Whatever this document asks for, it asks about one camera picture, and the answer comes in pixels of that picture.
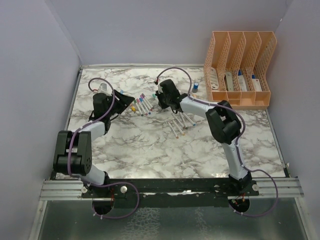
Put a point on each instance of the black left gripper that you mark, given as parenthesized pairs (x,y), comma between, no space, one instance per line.
(123,101)

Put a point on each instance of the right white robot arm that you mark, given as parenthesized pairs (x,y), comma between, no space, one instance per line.
(223,122)

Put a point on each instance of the light blue capped marker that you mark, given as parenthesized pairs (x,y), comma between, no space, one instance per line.
(189,119)

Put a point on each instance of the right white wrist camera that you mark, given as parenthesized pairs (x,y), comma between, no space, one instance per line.
(159,89)

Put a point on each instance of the white printed card package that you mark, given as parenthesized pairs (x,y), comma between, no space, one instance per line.
(213,78)

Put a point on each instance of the peach capped marker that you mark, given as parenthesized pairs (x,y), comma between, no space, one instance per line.
(178,127)

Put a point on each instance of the purple capped marker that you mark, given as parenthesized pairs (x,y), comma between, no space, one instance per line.
(147,102)

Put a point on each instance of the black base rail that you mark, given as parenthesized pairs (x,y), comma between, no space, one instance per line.
(132,200)

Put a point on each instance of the white blue box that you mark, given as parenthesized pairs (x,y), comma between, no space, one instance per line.
(242,82)

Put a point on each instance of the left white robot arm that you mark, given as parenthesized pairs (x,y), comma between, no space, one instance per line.
(73,149)

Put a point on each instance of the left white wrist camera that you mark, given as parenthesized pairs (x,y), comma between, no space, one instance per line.
(103,88)

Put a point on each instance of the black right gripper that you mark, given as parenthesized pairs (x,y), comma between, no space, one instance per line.
(159,96)

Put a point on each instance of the white red box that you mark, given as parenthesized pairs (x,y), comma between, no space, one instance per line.
(256,83)

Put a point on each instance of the aluminium frame rail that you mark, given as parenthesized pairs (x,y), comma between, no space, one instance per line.
(262,187)

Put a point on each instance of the peach plastic desk organizer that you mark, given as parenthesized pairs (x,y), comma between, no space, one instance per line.
(235,68)

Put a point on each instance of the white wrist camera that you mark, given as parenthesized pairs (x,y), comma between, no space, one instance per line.
(103,88)
(159,89)

